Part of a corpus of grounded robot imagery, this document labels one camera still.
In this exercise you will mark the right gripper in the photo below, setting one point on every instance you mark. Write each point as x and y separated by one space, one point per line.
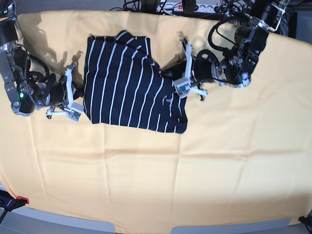
53 94

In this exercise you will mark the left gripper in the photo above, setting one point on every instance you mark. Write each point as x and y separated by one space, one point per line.
206 68

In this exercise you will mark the navy white striped T-shirt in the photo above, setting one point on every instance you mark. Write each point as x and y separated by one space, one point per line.
125 86

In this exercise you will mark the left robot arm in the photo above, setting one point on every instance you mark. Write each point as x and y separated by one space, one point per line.
238 64

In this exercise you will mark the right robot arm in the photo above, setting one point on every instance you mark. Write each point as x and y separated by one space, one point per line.
28 82

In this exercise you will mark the white power strip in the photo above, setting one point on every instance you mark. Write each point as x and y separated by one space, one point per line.
175 8

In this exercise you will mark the yellow table cloth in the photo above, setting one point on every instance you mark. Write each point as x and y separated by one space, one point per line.
245 157

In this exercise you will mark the blue red clamp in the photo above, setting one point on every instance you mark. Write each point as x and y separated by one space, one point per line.
10 203

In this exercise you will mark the black clamp right corner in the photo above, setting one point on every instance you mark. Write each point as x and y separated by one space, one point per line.
307 221

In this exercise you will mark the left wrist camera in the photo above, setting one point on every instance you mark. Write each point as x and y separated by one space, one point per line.
182 87

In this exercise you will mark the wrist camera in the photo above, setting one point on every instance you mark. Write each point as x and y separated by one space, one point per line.
74 111
182 87

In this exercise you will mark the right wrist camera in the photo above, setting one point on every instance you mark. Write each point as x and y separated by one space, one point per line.
74 111

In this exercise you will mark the black camera stand pole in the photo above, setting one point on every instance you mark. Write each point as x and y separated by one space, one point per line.
149 6

